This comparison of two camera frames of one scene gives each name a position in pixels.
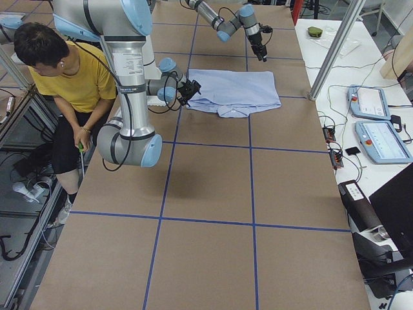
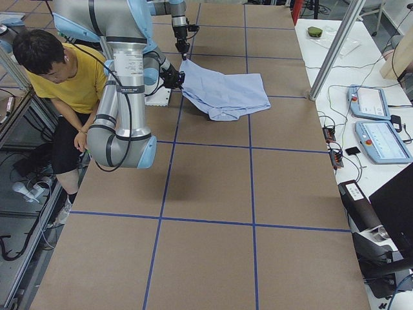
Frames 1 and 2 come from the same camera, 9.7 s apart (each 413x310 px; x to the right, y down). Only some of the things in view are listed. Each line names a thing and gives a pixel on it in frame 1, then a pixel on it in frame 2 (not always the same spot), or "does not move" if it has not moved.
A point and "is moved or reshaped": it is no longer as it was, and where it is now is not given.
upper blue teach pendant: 368,101 does not move
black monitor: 394,204 does not move
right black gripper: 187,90 → 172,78
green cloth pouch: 315,31 does not move
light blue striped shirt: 232,93 is moved or reshaped
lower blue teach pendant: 382,142 does not move
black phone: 352,150 does not move
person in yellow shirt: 82,82 does not move
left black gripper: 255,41 → 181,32
